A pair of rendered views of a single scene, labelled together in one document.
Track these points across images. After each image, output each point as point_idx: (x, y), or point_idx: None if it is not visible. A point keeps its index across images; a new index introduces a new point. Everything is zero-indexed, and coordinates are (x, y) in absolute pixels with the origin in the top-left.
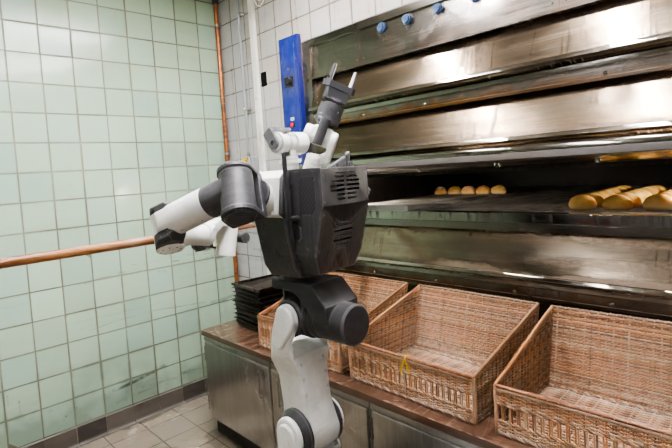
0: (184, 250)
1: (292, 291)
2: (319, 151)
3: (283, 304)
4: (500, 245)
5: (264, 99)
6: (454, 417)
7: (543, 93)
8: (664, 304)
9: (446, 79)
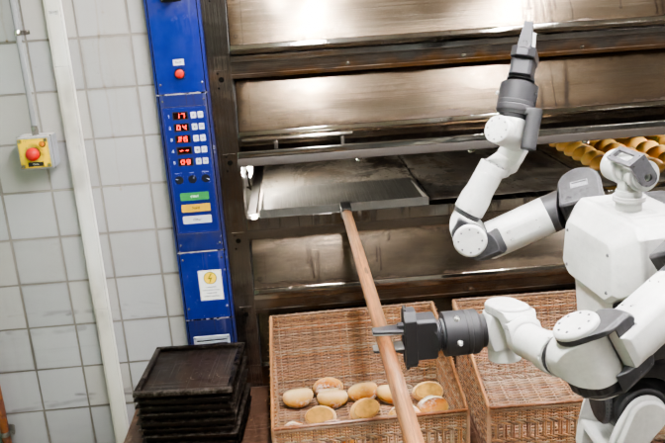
0: None
1: (656, 376)
2: (247, 122)
3: (642, 398)
4: (560, 230)
5: (74, 15)
6: (651, 441)
7: (619, 52)
8: None
9: (516, 26)
